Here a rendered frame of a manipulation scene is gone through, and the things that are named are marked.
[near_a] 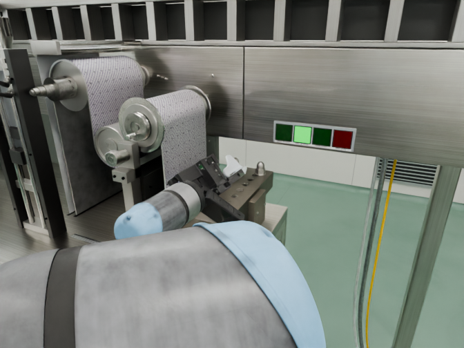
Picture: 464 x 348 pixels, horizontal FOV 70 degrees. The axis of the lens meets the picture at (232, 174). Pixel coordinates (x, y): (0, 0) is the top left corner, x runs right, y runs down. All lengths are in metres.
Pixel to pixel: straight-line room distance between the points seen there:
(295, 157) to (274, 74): 2.61
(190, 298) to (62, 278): 0.07
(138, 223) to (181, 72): 0.77
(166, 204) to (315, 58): 0.65
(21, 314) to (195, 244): 0.09
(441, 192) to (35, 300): 1.20
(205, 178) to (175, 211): 0.14
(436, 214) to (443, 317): 1.15
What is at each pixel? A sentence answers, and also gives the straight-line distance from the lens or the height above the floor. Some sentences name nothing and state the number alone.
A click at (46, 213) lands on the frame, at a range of 1.12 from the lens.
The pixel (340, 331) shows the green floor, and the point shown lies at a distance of 2.06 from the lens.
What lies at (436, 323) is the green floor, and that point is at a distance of 2.31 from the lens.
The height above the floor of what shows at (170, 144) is 1.20.
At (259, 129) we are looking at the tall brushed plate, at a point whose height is 1.18.
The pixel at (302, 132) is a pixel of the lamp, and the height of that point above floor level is 1.19.
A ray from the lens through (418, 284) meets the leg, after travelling 1.46.
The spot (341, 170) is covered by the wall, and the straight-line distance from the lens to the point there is 3.58.
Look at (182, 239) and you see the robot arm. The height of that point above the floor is 1.35.
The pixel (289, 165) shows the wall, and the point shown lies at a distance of 3.68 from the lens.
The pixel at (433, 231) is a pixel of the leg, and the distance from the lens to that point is 1.34.
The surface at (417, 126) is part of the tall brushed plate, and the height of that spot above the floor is 1.24.
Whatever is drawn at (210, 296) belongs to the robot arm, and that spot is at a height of 1.34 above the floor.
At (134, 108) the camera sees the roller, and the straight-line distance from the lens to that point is 0.91.
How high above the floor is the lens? 1.47
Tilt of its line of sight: 22 degrees down
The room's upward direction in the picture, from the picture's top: straight up
